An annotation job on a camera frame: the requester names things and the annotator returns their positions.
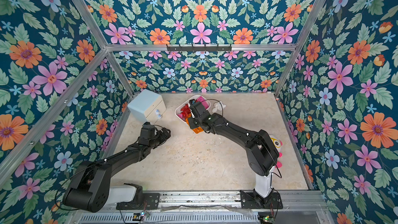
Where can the pink tea bag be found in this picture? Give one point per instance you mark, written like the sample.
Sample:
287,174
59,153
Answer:
203,101

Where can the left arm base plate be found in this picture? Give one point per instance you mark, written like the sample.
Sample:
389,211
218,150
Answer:
142,201

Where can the small white bear figurine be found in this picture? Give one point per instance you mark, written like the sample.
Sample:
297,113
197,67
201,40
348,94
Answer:
218,106

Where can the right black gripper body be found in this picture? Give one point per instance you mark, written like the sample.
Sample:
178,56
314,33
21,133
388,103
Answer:
194,117

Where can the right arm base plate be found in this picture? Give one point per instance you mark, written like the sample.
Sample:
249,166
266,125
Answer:
252,200

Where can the white plastic storage box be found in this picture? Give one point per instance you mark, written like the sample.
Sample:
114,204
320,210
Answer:
191,99

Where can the light blue drawer cabinet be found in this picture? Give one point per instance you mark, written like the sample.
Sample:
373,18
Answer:
147,106

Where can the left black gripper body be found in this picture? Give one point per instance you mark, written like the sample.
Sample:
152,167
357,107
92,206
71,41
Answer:
158,139

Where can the black hook rail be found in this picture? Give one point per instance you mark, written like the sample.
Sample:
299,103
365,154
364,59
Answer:
195,48

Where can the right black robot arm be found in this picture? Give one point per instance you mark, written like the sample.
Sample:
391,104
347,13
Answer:
262,149

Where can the orange tea bag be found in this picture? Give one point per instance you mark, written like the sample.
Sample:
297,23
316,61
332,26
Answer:
196,128

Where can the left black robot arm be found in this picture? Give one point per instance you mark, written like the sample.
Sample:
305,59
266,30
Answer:
89,187

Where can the white ventilation grille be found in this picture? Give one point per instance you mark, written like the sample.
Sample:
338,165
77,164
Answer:
170,218

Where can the red tea bag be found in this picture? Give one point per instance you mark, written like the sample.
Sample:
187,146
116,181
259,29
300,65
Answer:
184,112

